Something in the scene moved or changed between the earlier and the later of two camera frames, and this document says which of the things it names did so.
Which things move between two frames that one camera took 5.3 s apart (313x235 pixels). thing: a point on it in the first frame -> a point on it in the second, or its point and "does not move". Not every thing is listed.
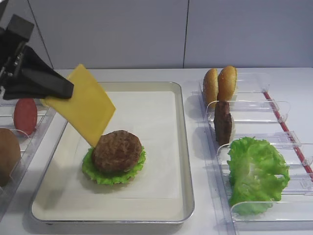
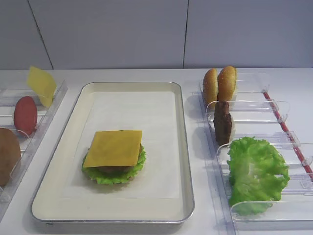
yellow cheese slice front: x=87 y=111 -> x=114 y=148
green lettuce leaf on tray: x=110 y=178 does not move
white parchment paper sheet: x=152 y=116 does not move
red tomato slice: x=25 y=115 does not move
